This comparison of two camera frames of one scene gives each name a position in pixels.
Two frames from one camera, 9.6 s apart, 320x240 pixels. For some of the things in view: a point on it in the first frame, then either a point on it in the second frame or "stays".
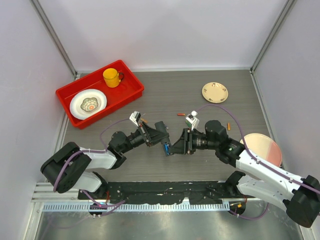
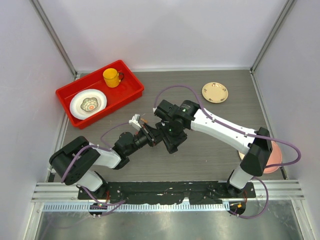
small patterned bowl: x=89 y=104 stays
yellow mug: x=112 y=77 stays
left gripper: x=153 y=136 stays
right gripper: x=184 y=145 → x=169 y=140
